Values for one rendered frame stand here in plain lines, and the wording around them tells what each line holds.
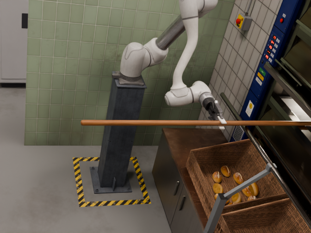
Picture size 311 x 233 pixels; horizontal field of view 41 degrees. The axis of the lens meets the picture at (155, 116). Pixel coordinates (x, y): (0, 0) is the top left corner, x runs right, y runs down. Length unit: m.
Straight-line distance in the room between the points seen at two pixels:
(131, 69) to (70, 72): 0.73
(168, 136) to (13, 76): 2.00
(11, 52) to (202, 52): 1.94
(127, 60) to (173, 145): 0.75
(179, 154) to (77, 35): 1.21
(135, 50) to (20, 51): 1.84
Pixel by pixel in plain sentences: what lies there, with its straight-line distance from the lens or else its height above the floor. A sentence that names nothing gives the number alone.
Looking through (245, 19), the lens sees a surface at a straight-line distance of 3.22.
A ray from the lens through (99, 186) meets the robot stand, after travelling 3.51.
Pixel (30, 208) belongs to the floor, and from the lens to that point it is 3.32.
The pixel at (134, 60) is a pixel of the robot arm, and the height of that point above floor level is 1.19.
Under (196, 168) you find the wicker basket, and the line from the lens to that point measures 2.82.
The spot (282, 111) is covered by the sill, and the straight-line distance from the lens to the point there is 2.83.
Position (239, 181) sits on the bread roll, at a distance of 2.97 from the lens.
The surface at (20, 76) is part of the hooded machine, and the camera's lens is 4.56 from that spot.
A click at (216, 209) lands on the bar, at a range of 2.34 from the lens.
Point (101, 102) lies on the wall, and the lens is 3.64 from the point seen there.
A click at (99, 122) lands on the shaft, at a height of 1.20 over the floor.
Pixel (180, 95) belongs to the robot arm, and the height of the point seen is 1.20.
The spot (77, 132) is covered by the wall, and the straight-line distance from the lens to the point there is 3.81.
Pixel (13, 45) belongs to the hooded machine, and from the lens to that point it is 4.39.
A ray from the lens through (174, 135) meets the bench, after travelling 3.26.
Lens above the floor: 2.44
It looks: 33 degrees down
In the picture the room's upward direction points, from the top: 14 degrees clockwise
